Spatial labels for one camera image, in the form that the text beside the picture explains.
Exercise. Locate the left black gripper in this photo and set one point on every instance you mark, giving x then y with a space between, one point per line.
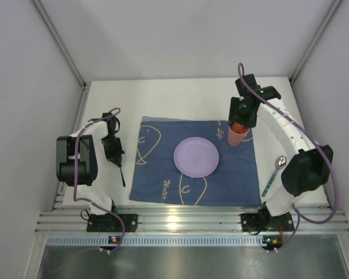
114 153

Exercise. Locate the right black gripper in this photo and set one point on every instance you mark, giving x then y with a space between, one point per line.
241 121

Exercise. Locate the orange plastic cup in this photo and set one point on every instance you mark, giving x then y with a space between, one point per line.
236 134

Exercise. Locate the spoon with green handle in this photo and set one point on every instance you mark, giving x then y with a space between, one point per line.
279 164

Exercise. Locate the purple plastic plate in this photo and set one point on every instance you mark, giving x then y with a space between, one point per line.
196 157

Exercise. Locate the blue cloth placemat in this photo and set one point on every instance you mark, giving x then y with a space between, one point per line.
156 178

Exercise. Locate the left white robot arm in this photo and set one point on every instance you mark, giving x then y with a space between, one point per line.
79 156

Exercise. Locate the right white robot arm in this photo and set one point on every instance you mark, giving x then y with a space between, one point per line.
308 163

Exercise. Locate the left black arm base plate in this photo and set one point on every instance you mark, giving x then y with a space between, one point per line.
107 223

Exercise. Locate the perforated grey cable tray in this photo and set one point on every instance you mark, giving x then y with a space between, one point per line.
163 240

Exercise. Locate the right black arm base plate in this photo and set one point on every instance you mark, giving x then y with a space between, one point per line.
251 223

